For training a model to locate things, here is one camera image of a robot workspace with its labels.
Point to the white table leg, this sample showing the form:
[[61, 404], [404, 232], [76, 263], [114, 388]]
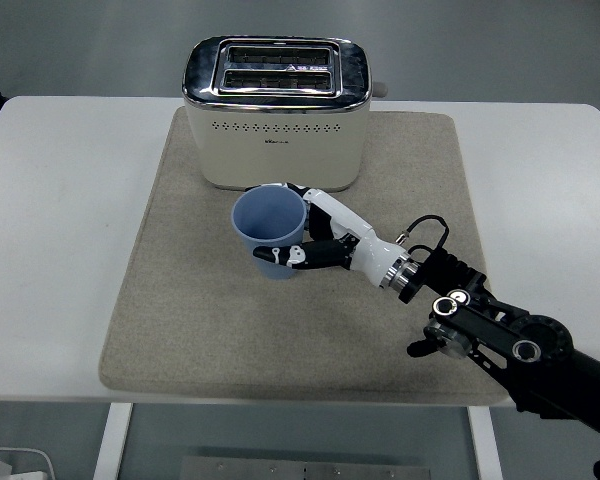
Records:
[[485, 445], [111, 440]]

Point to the blue ribbed plastic cup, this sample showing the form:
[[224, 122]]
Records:
[[267, 215]]

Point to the white plastic bin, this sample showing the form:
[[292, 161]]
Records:
[[40, 462]]

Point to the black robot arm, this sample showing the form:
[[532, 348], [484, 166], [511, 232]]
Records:
[[490, 335]]

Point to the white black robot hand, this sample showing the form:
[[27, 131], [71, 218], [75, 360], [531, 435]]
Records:
[[372, 252]]

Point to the cream and chrome toaster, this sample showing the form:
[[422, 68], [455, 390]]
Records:
[[275, 155]]

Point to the beige felt mat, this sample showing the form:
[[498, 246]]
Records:
[[240, 340]]

